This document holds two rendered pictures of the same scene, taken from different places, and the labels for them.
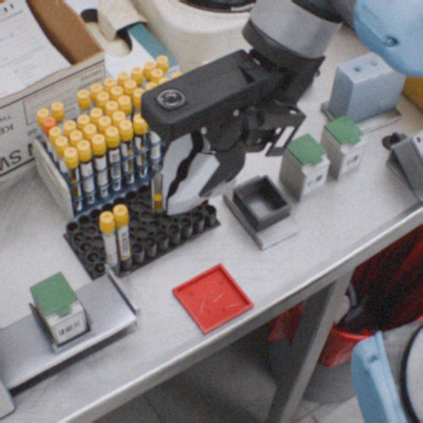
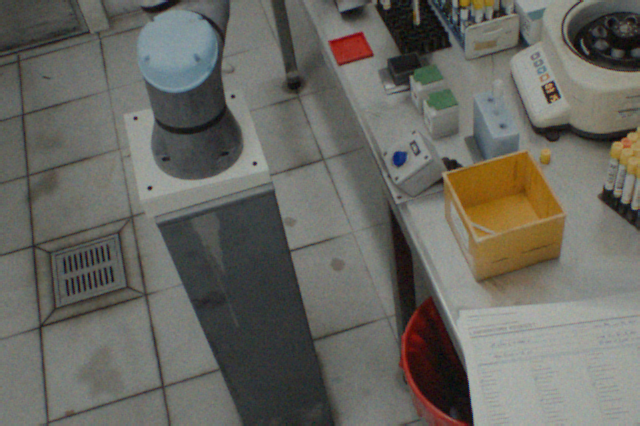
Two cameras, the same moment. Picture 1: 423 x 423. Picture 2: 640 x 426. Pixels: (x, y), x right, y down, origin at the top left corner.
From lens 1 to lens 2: 153 cm
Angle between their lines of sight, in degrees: 65
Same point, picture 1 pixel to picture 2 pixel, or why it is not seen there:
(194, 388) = not seen: hidden behind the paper
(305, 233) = (384, 98)
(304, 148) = (428, 72)
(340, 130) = (441, 96)
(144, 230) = (403, 18)
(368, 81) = (478, 108)
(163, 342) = (330, 27)
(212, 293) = (355, 49)
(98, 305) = not seen: outside the picture
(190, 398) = not seen: hidden behind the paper
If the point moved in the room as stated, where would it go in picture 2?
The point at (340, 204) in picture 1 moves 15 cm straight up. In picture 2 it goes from (402, 121) to (397, 53)
